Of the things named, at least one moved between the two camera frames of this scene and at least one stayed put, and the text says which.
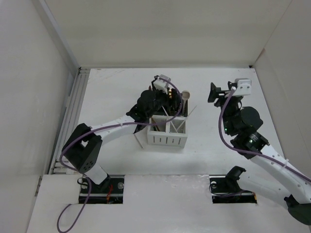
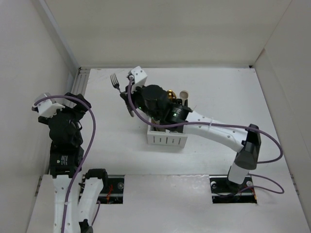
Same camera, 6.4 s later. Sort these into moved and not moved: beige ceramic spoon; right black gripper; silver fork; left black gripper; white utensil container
Moved: silver fork; right black gripper; left black gripper
Not moved: beige ceramic spoon; white utensil container
